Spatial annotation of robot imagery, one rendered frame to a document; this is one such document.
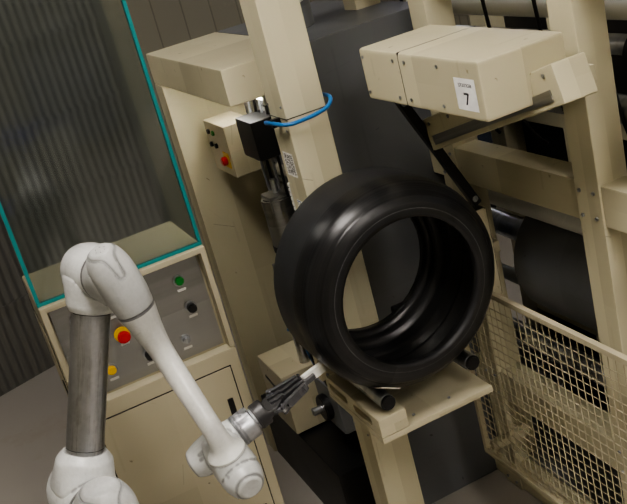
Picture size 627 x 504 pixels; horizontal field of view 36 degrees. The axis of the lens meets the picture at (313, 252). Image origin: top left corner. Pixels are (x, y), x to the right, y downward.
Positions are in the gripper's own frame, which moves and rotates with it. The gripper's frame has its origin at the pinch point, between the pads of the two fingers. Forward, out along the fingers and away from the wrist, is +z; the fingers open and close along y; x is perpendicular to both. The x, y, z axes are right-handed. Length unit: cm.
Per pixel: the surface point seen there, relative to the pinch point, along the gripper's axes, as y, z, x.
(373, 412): -6.7, 7.3, 18.0
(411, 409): -4.5, 17.7, 27.0
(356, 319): 25.4, 24.3, 9.6
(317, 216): -0.1, 23.5, -37.6
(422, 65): -11, 64, -59
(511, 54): -37, 74, -58
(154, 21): 376, 93, -44
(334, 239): -10.2, 21.8, -34.1
